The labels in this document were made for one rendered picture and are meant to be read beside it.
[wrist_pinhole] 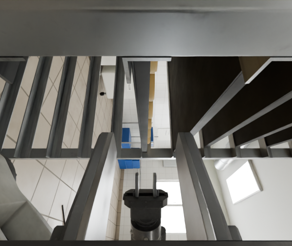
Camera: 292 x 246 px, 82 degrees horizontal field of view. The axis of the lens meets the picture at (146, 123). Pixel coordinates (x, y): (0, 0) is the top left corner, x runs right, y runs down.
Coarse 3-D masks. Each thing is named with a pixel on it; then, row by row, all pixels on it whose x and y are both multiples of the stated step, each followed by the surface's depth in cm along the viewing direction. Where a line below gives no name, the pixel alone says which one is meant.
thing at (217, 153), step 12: (12, 156) 50; (36, 156) 50; (72, 156) 50; (132, 156) 50; (156, 156) 50; (168, 156) 50; (216, 156) 50; (228, 156) 50; (252, 156) 50; (276, 156) 50; (288, 156) 50
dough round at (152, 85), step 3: (150, 75) 21; (153, 75) 21; (150, 78) 21; (153, 78) 21; (150, 81) 21; (153, 81) 21; (150, 84) 21; (153, 84) 21; (150, 87) 21; (153, 87) 21; (150, 90) 21; (153, 90) 22; (150, 93) 22; (153, 93) 22; (150, 96) 22; (153, 96) 22; (150, 99) 23; (153, 99) 23
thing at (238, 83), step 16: (176, 64) 43; (192, 64) 28; (208, 64) 21; (224, 64) 17; (176, 80) 43; (192, 80) 28; (208, 80) 21; (224, 80) 17; (240, 80) 15; (176, 96) 43; (192, 96) 28; (208, 96) 21; (224, 96) 18; (176, 112) 43; (192, 112) 28; (208, 112) 22; (176, 128) 43; (192, 128) 28
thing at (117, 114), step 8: (120, 56) 62; (120, 64) 61; (120, 72) 60; (120, 80) 59; (120, 88) 58; (120, 96) 56; (120, 104) 55; (112, 112) 52; (120, 112) 54; (112, 120) 51; (120, 120) 54; (112, 128) 51; (120, 128) 53; (120, 136) 52; (120, 144) 51; (120, 152) 50
